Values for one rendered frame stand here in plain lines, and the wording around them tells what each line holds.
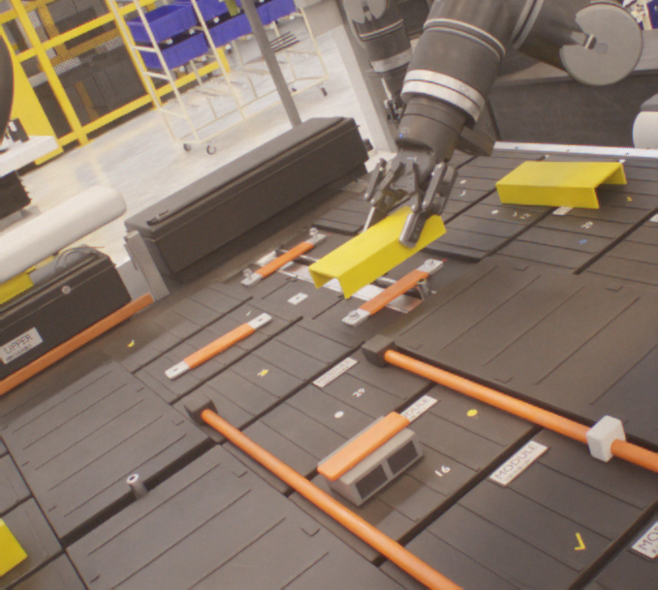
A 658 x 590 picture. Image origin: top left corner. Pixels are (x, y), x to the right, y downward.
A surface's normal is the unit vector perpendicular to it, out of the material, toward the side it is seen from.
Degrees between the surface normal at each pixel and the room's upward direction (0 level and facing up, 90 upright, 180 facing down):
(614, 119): 90
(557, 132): 90
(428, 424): 0
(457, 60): 63
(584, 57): 90
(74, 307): 90
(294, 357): 0
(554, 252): 0
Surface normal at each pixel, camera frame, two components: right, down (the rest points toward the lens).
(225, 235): 0.53, 0.15
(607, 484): -0.36, -0.85
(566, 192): -0.72, 0.51
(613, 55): -0.13, 0.45
